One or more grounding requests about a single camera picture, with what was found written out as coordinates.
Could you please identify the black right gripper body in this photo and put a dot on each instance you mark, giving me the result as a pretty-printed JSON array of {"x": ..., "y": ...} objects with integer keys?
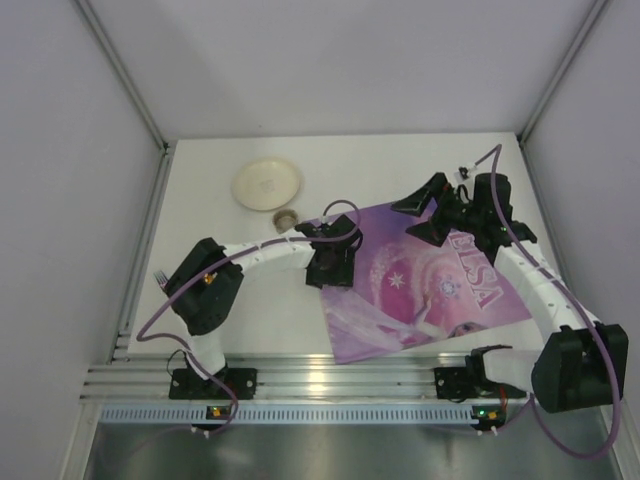
[{"x": 439, "y": 212}]

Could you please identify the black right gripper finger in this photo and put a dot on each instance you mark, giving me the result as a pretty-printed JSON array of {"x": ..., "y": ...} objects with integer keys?
[
  {"x": 416, "y": 203},
  {"x": 434, "y": 230}
]

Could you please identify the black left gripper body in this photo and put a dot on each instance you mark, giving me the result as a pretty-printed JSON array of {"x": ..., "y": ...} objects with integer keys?
[{"x": 330, "y": 270}]

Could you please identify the purple Elsa placemat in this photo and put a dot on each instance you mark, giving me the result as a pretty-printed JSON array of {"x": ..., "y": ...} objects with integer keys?
[{"x": 407, "y": 293}]

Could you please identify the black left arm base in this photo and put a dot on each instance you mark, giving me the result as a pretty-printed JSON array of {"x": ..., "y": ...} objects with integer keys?
[{"x": 186, "y": 384}]

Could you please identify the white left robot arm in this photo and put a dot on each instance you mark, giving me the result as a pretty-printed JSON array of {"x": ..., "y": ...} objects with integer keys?
[{"x": 205, "y": 285}]

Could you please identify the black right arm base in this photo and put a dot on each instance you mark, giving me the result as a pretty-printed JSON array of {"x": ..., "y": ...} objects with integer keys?
[{"x": 457, "y": 385}]

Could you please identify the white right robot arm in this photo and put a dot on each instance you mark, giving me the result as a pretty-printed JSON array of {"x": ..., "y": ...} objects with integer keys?
[{"x": 583, "y": 361}]

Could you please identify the small metal cup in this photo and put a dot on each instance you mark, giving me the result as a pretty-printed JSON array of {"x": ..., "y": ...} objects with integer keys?
[{"x": 285, "y": 220}]

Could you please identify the cream round plate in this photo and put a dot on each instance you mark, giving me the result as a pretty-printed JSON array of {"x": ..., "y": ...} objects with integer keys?
[{"x": 266, "y": 184}]

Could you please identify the silver purple fork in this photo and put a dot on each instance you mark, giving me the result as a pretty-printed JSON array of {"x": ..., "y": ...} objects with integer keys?
[{"x": 161, "y": 279}]

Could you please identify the aluminium mounting rail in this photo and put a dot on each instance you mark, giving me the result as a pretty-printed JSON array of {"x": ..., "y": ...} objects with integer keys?
[{"x": 300, "y": 377}]

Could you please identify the white slotted cable duct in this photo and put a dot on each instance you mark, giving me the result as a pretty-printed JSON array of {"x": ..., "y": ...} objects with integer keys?
[{"x": 294, "y": 414}]

